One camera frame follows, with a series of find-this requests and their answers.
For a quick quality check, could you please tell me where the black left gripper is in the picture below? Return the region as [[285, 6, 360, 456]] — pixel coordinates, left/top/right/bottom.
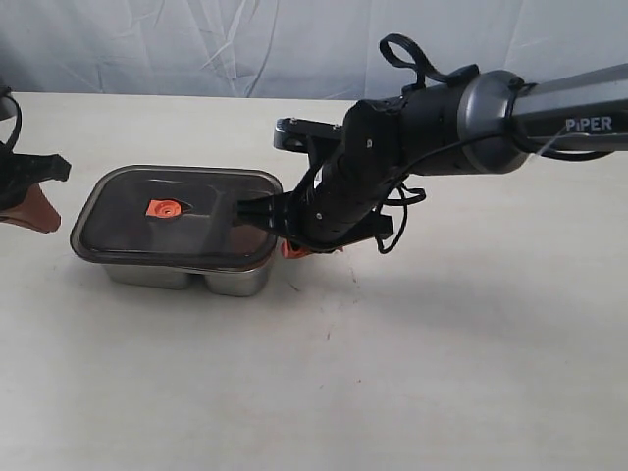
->
[[1, 87, 72, 232]]

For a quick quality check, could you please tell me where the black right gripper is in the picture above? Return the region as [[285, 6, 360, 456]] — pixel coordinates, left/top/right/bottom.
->
[[235, 100, 404, 259]]

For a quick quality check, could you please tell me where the dark transparent lunch box lid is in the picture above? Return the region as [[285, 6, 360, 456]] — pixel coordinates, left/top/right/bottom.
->
[[70, 165, 283, 270]]

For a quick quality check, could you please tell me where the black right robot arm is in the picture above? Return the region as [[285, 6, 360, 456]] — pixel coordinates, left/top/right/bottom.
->
[[235, 65, 627, 258]]

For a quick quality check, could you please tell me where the stainless steel lunch box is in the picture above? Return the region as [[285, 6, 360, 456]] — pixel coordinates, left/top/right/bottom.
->
[[102, 246, 276, 297]]

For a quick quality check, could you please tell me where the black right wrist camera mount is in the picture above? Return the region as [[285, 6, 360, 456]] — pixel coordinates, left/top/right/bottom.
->
[[273, 118, 342, 167]]

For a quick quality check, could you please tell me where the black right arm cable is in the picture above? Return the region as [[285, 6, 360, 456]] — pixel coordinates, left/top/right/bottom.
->
[[375, 32, 628, 256]]

